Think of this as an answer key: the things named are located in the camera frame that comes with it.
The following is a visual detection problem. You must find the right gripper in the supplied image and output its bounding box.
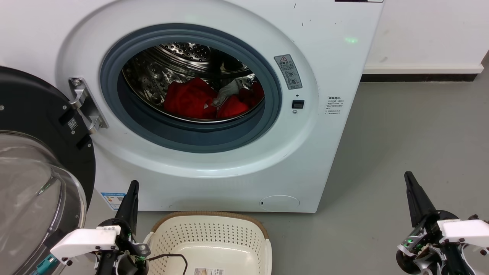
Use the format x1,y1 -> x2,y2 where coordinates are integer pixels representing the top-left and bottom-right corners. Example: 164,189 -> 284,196
395,171 -> 474,275

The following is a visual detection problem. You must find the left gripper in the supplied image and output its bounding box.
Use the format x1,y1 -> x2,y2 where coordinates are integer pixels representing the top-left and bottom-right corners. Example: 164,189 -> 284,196
96,181 -> 151,275

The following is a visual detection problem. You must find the red garment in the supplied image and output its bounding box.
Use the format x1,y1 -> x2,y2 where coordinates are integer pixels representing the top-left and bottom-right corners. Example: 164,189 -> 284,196
164,77 -> 265,120

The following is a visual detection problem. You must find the cream perforated laundry basket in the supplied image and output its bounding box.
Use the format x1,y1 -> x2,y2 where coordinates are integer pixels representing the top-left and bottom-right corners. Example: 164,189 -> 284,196
143,211 -> 272,275

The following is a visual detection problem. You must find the stainless steel washing machine drum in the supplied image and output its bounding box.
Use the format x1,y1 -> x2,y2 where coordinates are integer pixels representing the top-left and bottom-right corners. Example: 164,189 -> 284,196
122,42 -> 266,123

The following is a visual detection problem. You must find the open washer door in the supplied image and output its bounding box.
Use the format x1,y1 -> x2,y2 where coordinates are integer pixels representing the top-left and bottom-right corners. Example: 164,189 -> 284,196
0,66 -> 96,275

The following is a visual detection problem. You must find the blue energy label sticker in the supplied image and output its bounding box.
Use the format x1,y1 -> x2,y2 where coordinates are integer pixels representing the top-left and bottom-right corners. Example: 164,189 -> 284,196
100,192 -> 126,210

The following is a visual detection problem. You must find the grey rubber door gasket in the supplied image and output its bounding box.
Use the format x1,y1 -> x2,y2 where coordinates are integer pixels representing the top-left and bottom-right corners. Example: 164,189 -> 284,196
100,24 -> 282,153

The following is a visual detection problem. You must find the teal plug connector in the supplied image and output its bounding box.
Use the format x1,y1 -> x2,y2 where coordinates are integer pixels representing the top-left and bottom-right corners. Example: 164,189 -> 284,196
32,254 -> 58,275

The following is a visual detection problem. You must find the white front-load washing machine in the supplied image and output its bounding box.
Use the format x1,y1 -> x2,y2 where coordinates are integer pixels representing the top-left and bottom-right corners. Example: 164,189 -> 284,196
0,0 -> 384,213

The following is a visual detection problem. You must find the silver metal door hinge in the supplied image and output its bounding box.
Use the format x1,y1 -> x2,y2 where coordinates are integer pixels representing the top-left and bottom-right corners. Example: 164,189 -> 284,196
69,77 -> 108,134

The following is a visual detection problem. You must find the white and black baseboard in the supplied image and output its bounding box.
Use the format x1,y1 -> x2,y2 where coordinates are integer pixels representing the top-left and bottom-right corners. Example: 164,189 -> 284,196
361,64 -> 484,82

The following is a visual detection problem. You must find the round drain filter cover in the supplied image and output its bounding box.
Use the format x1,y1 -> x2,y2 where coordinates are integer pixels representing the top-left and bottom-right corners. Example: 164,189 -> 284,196
259,195 -> 301,212

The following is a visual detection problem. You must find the grey warning sticker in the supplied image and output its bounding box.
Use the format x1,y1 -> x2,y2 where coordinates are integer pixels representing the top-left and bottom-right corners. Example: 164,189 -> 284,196
274,54 -> 303,90

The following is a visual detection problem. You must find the thin black left gripper cable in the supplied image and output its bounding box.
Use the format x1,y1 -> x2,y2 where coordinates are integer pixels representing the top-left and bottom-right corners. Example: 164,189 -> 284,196
147,254 -> 188,275

